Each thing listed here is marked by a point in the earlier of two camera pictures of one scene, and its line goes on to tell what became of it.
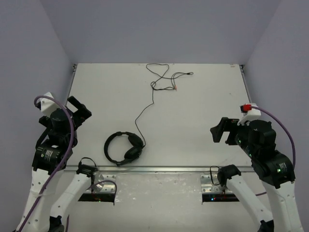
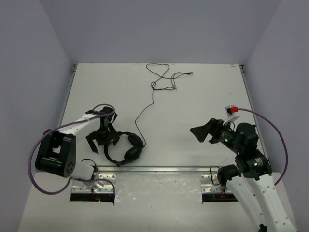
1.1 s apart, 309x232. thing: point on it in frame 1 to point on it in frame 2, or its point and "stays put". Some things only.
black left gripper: (78, 109) to (103, 137)
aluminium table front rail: (151, 170) stays put
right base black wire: (211, 176) stays put
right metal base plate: (207, 186) stays put
